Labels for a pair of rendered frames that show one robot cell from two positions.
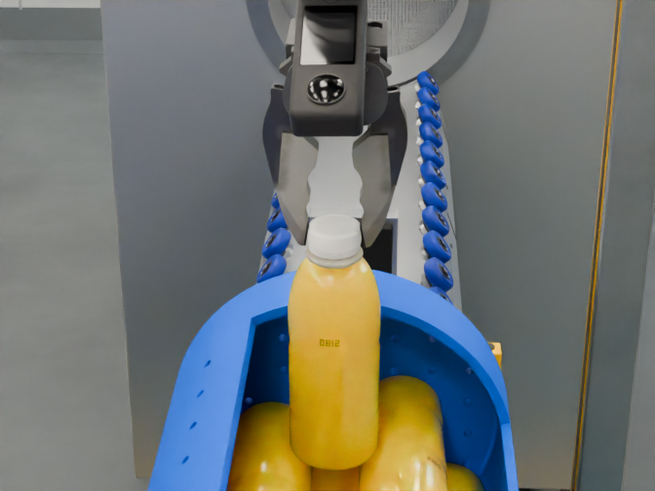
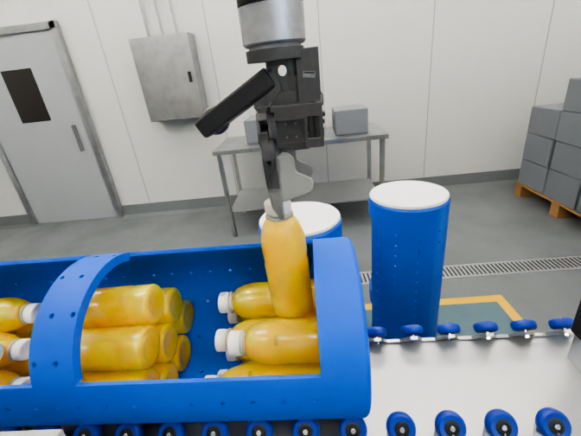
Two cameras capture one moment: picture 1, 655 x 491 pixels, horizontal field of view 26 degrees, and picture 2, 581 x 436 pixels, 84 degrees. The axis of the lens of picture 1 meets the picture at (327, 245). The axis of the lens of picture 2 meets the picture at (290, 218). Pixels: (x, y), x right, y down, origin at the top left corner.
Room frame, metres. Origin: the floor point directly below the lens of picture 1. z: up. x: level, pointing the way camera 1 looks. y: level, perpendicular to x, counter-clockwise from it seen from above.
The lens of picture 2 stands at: (0.96, -0.44, 1.49)
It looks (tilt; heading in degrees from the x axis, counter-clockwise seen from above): 24 degrees down; 93
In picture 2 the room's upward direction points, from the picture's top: 7 degrees counter-clockwise
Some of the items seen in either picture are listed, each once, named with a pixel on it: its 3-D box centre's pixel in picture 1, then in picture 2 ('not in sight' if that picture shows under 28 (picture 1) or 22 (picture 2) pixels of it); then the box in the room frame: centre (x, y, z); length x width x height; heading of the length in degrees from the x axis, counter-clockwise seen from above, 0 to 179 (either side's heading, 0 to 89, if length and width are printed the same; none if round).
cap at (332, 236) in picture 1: (334, 231); (277, 203); (0.92, -0.01, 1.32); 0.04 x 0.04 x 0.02
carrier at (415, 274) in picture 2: not in sight; (403, 291); (1.34, 0.69, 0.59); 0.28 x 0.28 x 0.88
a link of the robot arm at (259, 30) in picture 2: not in sight; (273, 29); (0.94, 0.00, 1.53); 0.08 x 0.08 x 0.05
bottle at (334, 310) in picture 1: (333, 350); (286, 261); (0.92, -0.01, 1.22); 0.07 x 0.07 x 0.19
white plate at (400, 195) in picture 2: not in sight; (407, 194); (1.34, 0.69, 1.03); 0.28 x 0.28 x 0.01
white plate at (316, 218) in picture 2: not in sight; (299, 217); (0.94, 0.57, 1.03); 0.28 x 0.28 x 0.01
